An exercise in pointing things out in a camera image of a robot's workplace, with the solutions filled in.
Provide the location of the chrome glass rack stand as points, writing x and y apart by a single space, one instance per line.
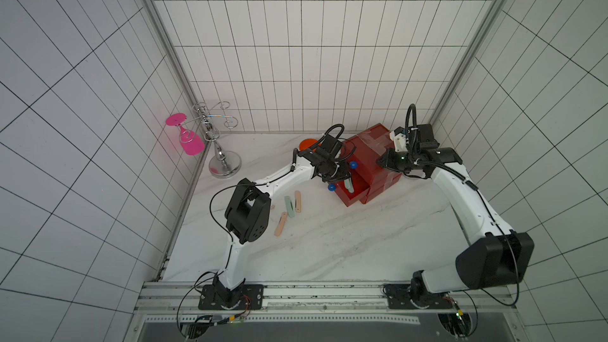
225 163

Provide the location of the orange bowl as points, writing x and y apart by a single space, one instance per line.
308 144

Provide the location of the red drawer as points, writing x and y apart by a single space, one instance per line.
360 189
368 151

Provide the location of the peach knife lower diagonal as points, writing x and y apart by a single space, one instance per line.
281 224

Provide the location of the peach knife upright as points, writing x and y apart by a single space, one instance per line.
298 202

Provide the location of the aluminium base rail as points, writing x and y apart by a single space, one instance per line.
342 301

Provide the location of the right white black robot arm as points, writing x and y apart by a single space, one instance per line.
496 256

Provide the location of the mint knife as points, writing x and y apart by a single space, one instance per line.
289 206
349 185

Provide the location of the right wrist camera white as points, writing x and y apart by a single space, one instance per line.
400 141

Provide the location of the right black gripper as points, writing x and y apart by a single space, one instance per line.
389 161

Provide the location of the red top drawer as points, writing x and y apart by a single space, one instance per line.
368 151

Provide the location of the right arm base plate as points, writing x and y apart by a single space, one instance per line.
402 296

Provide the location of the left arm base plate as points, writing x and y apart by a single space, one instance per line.
230 297

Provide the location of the red three-drawer cabinet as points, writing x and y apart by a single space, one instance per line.
376 131

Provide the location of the pink wine glass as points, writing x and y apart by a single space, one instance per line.
189 140

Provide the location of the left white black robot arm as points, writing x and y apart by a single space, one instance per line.
248 211

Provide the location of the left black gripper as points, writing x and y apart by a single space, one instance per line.
343 175

